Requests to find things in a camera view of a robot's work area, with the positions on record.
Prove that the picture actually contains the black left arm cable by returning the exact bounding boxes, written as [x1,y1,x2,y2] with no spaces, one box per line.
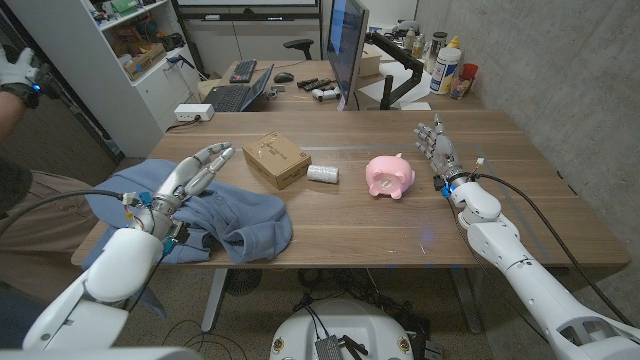
[0,188,126,236]

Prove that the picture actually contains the white robot torso base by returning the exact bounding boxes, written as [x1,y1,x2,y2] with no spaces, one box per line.
[269,298,415,360]

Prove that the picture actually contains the plain tan cardboard box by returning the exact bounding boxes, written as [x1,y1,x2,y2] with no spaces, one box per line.
[359,43,384,78]

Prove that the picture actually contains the white thread spool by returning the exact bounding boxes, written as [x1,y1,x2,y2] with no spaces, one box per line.
[306,164,340,185]

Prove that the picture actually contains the clear glass cup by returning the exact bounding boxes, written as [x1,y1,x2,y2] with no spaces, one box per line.
[449,73,474,100]

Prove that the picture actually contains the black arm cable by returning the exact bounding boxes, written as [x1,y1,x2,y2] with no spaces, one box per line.
[469,172,634,329]
[0,188,126,236]

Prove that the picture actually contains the white paper sheets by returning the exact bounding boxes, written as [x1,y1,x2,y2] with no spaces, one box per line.
[357,60,436,106]

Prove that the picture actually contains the large computer monitor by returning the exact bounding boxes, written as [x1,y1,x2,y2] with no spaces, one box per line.
[325,0,370,112]

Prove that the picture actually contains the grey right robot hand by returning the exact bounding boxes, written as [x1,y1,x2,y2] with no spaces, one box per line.
[413,113,471,187]

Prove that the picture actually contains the wooden office desk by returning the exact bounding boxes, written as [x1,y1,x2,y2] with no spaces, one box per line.
[197,58,486,112]

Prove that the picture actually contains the white power strip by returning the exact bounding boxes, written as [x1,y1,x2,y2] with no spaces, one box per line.
[173,102,216,123]

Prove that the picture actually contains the seated person tan trousers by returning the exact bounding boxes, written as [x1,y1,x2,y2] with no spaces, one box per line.
[0,154,109,301]

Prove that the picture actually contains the black office chair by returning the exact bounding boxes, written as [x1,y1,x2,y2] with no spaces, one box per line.
[282,38,315,61]

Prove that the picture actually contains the whiteboard with black frame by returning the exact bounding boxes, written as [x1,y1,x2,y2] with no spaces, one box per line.
[174,0,321,22]

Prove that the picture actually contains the white shelf cabinet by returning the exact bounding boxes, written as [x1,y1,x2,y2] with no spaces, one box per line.
[4,0,201,159]

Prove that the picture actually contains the grey metal table leg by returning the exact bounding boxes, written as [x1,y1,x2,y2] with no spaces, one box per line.
[200,268,229,334]
[449,268,483,335]

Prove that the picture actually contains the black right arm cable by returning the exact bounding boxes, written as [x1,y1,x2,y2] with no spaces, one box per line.
[469,172,634,329]

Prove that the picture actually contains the black wrist tracker band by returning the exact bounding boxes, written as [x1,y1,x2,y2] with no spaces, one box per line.
[2,82,42,109]

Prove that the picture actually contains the black floor fan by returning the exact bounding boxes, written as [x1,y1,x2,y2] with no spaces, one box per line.
[223,268,264,296]

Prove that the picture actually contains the open cardboard box with clutter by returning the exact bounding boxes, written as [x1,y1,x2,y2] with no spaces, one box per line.
[122,42,168,81]

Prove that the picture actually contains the dark lid jar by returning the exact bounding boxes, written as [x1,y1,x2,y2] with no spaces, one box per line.
[425,31,449,74]

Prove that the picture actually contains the white wipes canister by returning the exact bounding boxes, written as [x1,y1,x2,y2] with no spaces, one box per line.
[429,46,462,96]

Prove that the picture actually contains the black laptop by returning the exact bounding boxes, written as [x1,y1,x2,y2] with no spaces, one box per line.
[202,63,275,113]

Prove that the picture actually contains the person bare forearm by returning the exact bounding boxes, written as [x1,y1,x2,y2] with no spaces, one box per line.
[0,90,26,144]

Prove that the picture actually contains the small brown cardboard box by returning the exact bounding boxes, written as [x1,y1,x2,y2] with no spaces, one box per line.
[242,130,313,191]

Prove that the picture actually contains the pink plastic piggy bank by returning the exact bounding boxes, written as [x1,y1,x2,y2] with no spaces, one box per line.
[364,152,416,200]

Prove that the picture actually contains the black keyboard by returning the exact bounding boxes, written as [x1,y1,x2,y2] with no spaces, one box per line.
[228,58,258,84]

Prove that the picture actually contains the white gloved person hand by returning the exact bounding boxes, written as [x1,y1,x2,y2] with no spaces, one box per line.
[0,44,36,87]

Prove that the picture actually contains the blue hoodie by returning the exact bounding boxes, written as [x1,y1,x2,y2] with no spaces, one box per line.
[82,158,294,321]

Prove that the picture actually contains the black floor cable bundle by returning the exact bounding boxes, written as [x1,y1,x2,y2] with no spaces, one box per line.
[294,268,431,351]

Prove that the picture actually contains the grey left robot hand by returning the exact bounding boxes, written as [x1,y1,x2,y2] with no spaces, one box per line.
[133,141,236,235]

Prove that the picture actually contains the white game controller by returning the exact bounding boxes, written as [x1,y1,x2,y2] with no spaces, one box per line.
[311,85,342,103]

